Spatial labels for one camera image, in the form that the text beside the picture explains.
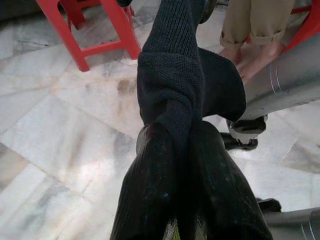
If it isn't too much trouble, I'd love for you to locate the black polo shirt green logo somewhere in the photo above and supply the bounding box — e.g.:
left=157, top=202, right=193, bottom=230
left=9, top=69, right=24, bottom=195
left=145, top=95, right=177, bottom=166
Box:
left=136, top=0, right=248, bottom=156

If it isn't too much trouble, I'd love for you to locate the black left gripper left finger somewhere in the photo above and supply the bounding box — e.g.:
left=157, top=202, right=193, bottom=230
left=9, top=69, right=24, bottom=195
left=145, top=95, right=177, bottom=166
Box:
left=109, top=123, right=187, bottom=240

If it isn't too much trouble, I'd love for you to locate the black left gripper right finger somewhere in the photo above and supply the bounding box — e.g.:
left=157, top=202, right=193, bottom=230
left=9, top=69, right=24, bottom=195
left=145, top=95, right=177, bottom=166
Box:
left=186, top=121, right=273, bottom=240

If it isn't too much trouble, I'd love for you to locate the person in khaki trousers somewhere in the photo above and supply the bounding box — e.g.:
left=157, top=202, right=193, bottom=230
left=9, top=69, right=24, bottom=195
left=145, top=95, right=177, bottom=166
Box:
left=219, top=0, right=296, bottom=86

